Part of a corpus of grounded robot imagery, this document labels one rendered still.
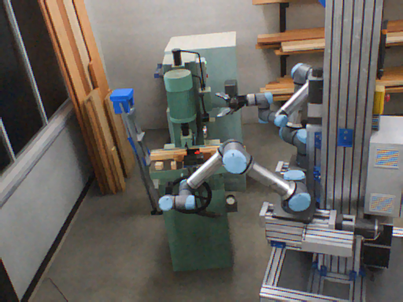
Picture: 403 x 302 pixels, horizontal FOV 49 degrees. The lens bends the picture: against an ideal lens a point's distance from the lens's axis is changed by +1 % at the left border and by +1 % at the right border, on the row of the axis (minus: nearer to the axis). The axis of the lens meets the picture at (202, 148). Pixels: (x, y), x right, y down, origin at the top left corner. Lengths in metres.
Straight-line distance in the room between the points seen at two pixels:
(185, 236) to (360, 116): 1.52
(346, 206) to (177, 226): 1.18
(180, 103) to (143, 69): 2.58
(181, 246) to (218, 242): 0.27
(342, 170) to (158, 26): 3.14
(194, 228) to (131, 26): 2.77
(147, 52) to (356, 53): 3.31
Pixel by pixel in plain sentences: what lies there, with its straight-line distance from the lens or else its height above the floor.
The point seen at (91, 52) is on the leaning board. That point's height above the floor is 1.26.
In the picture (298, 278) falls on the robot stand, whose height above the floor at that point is 0.21.
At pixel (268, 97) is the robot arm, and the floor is 1.34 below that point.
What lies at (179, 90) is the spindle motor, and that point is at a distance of 2.72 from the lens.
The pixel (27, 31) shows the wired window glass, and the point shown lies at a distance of 3.93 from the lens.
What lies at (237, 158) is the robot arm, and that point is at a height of 1.29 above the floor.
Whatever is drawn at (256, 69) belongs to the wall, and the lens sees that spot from 5.18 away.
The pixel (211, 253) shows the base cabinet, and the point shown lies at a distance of 3.32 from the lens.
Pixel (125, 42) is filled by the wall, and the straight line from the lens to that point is 5.25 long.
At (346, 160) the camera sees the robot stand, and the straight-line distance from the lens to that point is 2.55.
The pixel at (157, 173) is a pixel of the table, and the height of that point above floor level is 0.89.
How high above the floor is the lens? 2.38
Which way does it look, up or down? 29 degrees down
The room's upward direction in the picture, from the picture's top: 7 degrees counter-clockwise
